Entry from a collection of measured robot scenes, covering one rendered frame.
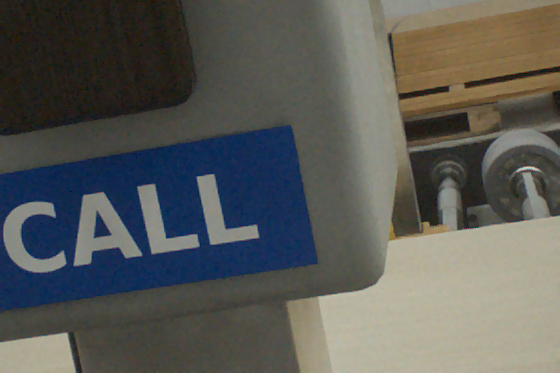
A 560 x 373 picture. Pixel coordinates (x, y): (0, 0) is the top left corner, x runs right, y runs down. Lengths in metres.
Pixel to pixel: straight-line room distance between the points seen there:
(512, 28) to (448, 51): 0.30
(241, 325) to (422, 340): 0.71
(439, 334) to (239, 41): 0.75
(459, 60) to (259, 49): 5.94
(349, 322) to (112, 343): 0.76
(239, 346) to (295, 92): 0.05
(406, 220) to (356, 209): 1.15
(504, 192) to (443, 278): 0.68
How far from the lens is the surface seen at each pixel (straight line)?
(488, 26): 6.10
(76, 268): 0.19
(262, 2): 0.18
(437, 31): 6.08
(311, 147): 0.18
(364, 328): 0.95
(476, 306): 0.96
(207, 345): 0.21
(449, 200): 1.63
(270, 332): 0.21
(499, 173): 1.70
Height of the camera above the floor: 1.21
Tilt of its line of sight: 10 degrees down
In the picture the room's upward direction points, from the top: 11 degrees counter-clockwise
